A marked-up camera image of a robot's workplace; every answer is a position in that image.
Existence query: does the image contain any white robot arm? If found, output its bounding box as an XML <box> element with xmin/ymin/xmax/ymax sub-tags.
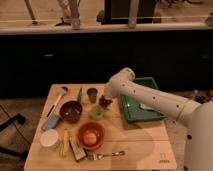
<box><xmin>104</xmin><ymin>68</ymin><xmax>213</xmax><ymax>171</ymax></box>

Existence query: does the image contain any dark brown paper cup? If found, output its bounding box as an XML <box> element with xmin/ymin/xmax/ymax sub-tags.
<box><xmin>87</xmin><ymin>88</ymin><xmax>98</xmax><ymax>103</ymax></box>

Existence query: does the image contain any small green cup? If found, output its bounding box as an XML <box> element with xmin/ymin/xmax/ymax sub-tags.
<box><xmin>89</xmin><ymin>105</ymin><xmax>103</xmax><ymax>120</ymax></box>

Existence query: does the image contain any green chili pepper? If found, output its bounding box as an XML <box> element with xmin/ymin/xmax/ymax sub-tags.
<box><xmin>77</xmin><ymin>87</ymin><xmax>83</xmax><ymax>103</ymax></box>

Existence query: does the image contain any green plastic tray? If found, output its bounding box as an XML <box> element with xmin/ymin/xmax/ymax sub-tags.
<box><xmin>120</xmin><ymin>77</ymin><xmax>165</xmax><ymax>123</ymax></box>

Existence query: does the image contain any orange bowl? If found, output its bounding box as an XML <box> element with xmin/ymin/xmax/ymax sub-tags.
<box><xmin>76</xmin><ymin>121</ymin><xmax>105</xmax><ymax>151</ymax></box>

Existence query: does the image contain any dark red bowl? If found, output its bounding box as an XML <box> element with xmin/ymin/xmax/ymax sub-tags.
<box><xmin>59</xmin><ymin>101</ymin><xmax>83</xmax><ymax>124</ymax></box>

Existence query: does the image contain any orange fruit in bowl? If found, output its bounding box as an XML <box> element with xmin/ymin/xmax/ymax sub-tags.
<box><xmin>83</xmin><ymin>133</ymin><xmax>97</xmax><ymax>146</ymax></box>

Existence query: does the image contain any yellow corn cob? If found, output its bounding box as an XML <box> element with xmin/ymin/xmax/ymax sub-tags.
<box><xmin>61</xmin><ymin>129</ymin><xmax>69</xmax><ymax>156</ymax></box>

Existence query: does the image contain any silver metal fork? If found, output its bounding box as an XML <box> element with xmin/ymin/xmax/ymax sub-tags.
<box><xmin>87</xmin><ymin>151</ymin><xmax>125</xmax><ymax>161</ymax></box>

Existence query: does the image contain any brown rectangular block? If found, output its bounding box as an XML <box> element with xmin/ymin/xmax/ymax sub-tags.
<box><xmin>69</xmin><ymin>138</ymin><xmax>86</xmax><ymax>161</ymax></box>

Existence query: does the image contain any white round container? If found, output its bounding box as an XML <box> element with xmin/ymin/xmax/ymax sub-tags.
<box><xmin>40</xmin><ymin>129</ymin><xmax>59</xmax><ymax>149</ymax></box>

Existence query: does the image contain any black handled knife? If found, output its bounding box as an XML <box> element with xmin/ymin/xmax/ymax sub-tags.
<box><xmin>46</xmin><ymin>105</ymin><xmax>55</xmax><ymax>117</ymax></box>

